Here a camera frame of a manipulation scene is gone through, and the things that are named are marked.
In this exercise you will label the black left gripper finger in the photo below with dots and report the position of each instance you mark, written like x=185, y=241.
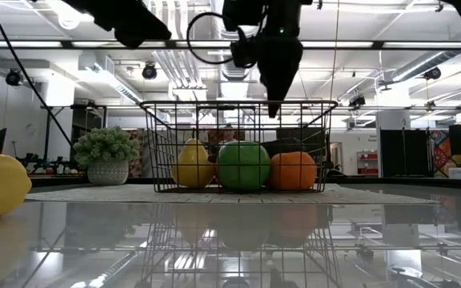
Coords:
x=154, y=26

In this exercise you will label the green apple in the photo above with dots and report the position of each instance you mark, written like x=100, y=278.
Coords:
x=243, y=166

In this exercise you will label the orange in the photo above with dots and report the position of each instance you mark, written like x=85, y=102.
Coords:
x=293, y=171

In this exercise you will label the yellow pear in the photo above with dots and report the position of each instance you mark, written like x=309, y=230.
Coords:
x=192, y=166

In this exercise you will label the black ceiling lamp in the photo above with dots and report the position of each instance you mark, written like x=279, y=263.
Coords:
x=431, y=73
x=14, y=77
x=149, y=71
x=357, y=101

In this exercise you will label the person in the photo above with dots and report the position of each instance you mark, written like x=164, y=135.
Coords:
x=228, y=132

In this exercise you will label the shelf with red bins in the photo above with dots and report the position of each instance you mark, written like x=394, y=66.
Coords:
x=367, y=162

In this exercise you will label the black partition panel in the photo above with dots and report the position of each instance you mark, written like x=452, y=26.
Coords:
x=402, y=152

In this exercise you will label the green plant in white pot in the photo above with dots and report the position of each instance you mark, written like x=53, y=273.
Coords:
x=104, y=156

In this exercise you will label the colourful patchwork quilt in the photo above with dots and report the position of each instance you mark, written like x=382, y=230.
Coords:
x=440, y=154

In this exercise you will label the white box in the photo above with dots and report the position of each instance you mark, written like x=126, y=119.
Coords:
x=456, y=173

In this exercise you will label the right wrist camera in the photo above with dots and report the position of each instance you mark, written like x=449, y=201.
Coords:
x=244, y=54

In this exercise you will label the silver ventilation duct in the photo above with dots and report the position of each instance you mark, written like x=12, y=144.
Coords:
x=234, y=74

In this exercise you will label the black aluminium rig frame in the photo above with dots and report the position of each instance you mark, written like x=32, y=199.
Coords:
x=374, y=181

